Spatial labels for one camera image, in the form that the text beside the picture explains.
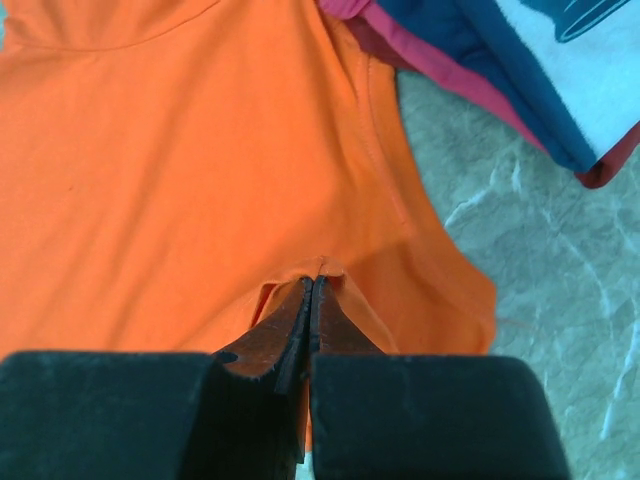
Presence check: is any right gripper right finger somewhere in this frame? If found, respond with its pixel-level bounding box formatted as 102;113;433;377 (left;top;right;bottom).
309;276;384;399

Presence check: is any pink folded shirt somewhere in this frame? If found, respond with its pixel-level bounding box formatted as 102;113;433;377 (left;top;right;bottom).
318;0;544;149

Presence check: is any red folded shirt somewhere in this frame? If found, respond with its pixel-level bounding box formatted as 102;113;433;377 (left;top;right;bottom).
346;17;639;189

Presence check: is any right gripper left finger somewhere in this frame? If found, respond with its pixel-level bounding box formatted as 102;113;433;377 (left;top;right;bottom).
215;277;313;465

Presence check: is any orange t shirt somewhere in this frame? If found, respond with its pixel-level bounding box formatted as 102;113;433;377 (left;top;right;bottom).
1;1;496;354

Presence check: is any blue cartoon print shirt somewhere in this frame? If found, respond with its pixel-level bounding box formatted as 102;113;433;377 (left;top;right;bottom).
379;1;639;173

